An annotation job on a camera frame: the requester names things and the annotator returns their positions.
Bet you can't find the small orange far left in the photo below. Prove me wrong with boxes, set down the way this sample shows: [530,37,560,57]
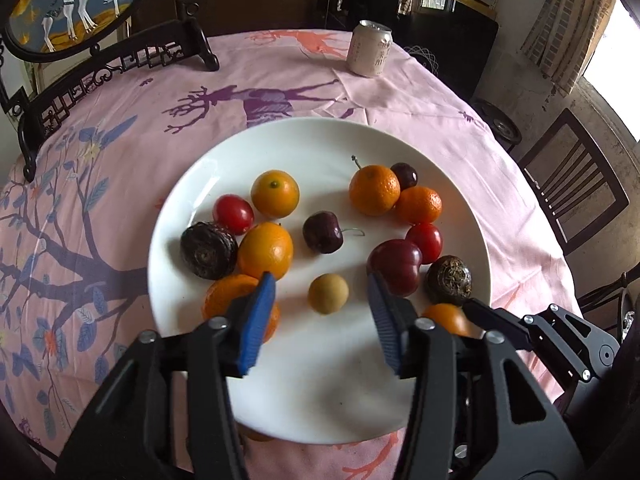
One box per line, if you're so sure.
[421,304,474,337]

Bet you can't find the tan longan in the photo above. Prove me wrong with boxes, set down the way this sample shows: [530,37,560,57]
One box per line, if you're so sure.
[307,273,349,315]

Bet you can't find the pink printed tablecloth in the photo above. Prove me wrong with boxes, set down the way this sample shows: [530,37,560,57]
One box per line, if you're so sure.
[1,30,577,453]

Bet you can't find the red cherry tomato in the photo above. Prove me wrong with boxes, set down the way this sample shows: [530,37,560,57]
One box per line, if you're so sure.
[405,222,442,264]
[213,194,255,236]

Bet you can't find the dark cherry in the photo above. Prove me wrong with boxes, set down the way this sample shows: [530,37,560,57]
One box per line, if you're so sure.
[303,210,366,255]
[390,162,419,191]

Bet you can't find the white beverage can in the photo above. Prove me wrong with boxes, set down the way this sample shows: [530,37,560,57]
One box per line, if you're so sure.
[346,20,393,78]

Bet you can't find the white round plate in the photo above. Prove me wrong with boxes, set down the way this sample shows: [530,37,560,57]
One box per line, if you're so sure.
[148,118,491,444]

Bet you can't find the mandarin centre right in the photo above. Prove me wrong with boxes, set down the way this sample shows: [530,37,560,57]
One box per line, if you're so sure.
[395,185,442,226]

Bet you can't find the large orange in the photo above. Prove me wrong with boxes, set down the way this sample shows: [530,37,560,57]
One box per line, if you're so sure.
[201,274,258,320]

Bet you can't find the small round orange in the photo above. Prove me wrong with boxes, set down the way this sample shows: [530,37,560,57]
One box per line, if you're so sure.
[238,222,294,280]

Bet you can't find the yellow orange citrus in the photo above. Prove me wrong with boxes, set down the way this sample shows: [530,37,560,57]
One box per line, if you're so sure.
[250,170,299,219]

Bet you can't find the bamboo curtain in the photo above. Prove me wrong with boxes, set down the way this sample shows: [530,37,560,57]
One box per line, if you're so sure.
[521,0,616,96]

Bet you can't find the round deer screen ornament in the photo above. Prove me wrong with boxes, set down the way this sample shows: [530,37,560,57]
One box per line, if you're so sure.
[1,0,219,182]

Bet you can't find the dark wooden chair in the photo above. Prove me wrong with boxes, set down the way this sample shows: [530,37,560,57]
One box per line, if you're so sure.
[518,108,629,255]

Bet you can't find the dark water chestnut right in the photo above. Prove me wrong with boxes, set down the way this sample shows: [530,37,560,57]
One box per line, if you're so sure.
[423,255,473,306]

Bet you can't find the dark red plum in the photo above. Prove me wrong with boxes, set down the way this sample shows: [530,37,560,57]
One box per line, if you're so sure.
[367,238,422,297]

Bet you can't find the mandarin with green stem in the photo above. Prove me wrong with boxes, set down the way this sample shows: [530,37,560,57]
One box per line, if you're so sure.
[348,155,401,217]

